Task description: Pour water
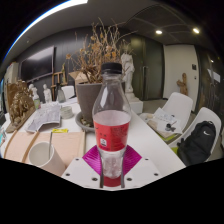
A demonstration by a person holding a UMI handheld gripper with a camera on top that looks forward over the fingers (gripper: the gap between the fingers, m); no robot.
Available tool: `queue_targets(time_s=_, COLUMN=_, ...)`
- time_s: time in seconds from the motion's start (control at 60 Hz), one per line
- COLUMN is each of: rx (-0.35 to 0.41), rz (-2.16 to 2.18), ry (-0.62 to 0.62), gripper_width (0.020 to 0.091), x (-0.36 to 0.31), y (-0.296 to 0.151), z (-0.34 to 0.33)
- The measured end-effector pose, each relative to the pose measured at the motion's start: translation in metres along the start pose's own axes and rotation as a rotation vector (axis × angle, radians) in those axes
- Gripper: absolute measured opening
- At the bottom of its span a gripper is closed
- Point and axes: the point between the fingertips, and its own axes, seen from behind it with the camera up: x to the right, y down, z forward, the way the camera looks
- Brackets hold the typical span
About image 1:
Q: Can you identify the dark spray bottle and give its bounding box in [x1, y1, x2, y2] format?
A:
[56, 83, 67, 103]

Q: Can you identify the beige wooden board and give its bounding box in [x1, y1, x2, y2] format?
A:
[3, 131, 38, 164]
[29, 131, 86, 168]

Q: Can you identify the brown cardboard box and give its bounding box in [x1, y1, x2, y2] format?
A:
[68, 70, 89, 88]

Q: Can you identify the printed newspaper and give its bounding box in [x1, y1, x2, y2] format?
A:
[24, 103, 63, 133]

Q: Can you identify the white plastic chair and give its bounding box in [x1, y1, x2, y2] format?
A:
[139, 91, 194, 141]

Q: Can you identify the white shelf unit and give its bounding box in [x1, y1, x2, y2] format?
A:
[3, 61, 19, 84]

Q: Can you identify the small white jar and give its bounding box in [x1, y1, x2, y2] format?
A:
[59, 105, 74, 120]

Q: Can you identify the white chair behind table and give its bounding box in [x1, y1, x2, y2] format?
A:
[61, 85, 76, 100]

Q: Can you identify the metal spoon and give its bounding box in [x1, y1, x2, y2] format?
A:
[48, 130, 54, 159]

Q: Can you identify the grey pot with dried plant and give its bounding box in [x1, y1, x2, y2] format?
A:
[65, 18, 134, 127]

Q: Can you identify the black wall screen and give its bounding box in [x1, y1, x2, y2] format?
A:
[18, 45, 55, 82]

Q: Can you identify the wooden easel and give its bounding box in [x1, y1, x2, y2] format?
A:
[49, 70, 66, 101]

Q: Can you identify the black backpack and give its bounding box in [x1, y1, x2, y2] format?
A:
[176, 120, 217, 167]

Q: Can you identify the white ceramic mug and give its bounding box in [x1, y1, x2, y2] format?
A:
[27, 140, 67, 177]

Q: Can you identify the stack of papers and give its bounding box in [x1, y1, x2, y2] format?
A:
[146, 107, 184, 138]

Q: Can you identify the tall white plaster statue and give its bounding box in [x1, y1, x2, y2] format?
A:
[120, 52, 144, 114]

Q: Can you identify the small green-labelled bottle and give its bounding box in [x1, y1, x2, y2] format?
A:
[33, 90, 42, 110]

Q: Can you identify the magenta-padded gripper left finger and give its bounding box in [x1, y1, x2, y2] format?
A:
[61, 144, 103, 190]

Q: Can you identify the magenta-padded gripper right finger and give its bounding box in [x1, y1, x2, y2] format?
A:
[122, 145, 164, 190]

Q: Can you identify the brown wooden figure statue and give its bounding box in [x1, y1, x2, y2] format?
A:
[176, 73, 189, 97]

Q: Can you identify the yellow tag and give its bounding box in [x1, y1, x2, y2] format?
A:
[51, 128, 69, 134]

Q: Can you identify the white chair with green cushion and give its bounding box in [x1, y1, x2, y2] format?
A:
[168, 106, 223, 166]

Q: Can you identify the grey plant saucer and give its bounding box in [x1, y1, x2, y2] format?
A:
[74, 111, 96, 133]

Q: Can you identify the small white plaster bust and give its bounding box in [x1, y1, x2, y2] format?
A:
[42, 83, 53, 104]

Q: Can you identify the clear red-labelled water bottle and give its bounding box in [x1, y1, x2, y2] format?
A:
[91, 62, 132, 188]

